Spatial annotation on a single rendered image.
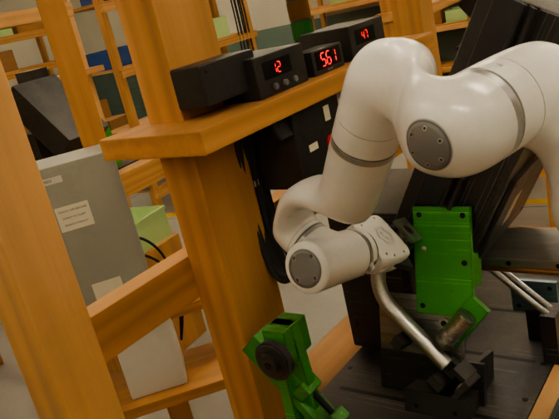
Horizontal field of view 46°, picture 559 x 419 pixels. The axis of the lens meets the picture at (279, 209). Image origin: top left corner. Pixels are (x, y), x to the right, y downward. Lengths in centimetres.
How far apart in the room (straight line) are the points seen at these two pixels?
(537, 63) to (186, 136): 55
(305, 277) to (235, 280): 28
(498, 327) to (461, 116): 101
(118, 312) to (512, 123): 77
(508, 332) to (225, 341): 64
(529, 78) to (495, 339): 93
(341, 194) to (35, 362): 51
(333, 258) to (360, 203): 13
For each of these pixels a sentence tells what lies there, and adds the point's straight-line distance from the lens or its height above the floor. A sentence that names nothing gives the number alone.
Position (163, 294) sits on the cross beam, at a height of 123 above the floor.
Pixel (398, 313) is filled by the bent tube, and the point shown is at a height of 108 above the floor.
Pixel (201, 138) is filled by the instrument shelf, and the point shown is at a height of 153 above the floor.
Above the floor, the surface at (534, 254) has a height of 113.
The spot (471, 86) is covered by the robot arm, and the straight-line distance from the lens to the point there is 66.
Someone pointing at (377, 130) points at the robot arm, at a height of 153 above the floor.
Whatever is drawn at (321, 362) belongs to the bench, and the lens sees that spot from 160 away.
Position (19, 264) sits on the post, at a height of 144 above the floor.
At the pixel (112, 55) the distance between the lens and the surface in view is 625.
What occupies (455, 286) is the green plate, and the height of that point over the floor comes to 113.
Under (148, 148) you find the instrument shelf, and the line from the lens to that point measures 112.
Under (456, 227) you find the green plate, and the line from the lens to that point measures 126.
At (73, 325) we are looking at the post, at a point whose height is 132.
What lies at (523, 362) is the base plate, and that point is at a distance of 147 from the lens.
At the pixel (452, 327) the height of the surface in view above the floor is 107.
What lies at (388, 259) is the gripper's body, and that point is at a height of 124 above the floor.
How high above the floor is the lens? 170
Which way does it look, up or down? 17 degrees down
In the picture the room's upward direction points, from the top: 13 degrees counter-clockwise
